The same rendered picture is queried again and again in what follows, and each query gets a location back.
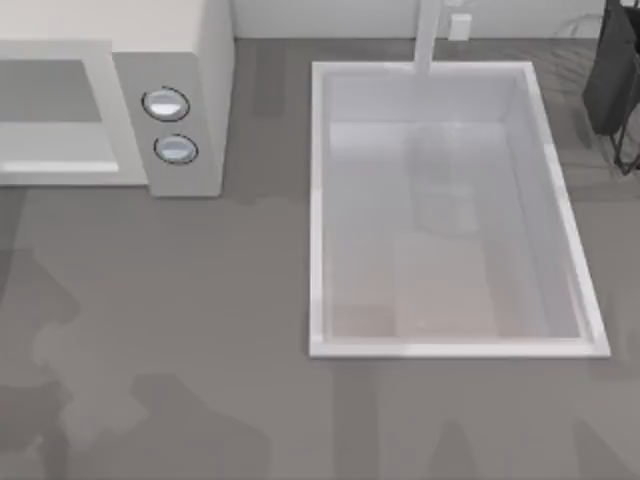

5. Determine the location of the small silver microwave knob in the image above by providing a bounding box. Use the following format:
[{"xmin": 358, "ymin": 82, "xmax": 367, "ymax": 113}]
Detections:
[{"xmin": 152, "ymin": 133, "xmax": 200, "ymax": 165}]

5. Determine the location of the large silver microwave knob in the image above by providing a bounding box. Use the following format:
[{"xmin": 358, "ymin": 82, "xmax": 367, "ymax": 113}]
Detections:
[{"xmin": 141, "ymin": 86, "xmax": 192, "ymax": 123}]

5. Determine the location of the pale microwave door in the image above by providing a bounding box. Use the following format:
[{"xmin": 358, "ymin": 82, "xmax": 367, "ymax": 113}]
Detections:
[{"xmin": 0, "ymin": 40, "xmax": 150, "ymax": 188}]

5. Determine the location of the pale microwave oven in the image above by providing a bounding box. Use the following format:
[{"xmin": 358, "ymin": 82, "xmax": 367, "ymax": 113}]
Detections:
[{"xmin": 0, "ymin": 0, "xmax": 236, "ymax": 199}]

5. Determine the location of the white wall socket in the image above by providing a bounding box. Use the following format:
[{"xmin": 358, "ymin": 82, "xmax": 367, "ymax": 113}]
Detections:
[{"xmin": 448, "ymin": 13, "xmax": 473, "ymax": 42}]

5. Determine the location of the tall white tap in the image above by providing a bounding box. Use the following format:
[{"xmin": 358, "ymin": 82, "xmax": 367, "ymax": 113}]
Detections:
[{"xmin": 412, "ymin": 0, "xmax": 442, "ymax": 77}]

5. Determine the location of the white sink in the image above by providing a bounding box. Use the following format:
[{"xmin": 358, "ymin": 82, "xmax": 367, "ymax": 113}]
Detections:
[{"xmin": 308, "ymin": 60, "xmax": 612, "ymax": 360}]

